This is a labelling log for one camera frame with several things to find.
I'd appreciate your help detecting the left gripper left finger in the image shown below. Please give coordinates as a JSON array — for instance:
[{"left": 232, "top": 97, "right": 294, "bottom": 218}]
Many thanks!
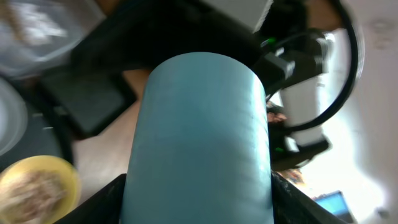
[{"left": 55, "top": 174, "right": 126, "bottom": 224}]

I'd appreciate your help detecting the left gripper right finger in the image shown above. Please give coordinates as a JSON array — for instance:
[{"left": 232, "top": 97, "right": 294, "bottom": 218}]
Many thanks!
[{"left": 271, "top": 171, "right": 345, "bottom": 224}]

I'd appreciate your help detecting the yellow bowl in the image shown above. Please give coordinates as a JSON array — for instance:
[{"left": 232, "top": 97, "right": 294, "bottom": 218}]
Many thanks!
[{"left": 1, "top": 156, "right": 81, "bottom": 223}]

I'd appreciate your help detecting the food scraps pile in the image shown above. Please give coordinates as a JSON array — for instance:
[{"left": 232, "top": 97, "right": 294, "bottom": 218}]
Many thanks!
[{"left": 1, "top": 170, "right": 67, "bottom": 223}]

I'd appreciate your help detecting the blue cup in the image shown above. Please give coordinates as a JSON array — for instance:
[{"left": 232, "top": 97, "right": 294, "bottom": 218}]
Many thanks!
[{"left": 120, "top": 52, "right": 274, "bottom": 224}]

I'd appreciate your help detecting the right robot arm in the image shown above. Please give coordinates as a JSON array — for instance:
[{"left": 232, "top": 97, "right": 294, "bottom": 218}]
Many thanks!
[{"left": 70, "top": 0, "right": 363, "bottom": 169}]

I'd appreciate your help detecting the round black tray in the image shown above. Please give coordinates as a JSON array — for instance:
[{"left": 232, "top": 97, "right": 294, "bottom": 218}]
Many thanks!
[{"left": 1, "top": 75, "right": 74, "bottom": 170}]

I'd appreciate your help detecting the black rectangular tray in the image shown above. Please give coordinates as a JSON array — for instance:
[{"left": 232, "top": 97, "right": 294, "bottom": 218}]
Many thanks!
[{"left": 36, "top": 66, "right": 137, "bottom": 139}]

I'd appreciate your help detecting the white plate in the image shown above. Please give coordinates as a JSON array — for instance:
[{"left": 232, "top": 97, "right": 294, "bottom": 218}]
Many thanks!
[{"left": 1, "top": 78, "right": 28, "bottom": 155}]

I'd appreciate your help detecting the clear plastic bin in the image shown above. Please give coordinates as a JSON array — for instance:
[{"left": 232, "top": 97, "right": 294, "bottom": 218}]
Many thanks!
[{"left": 1, "top": 0, "right": 105, "bottom": 77}]

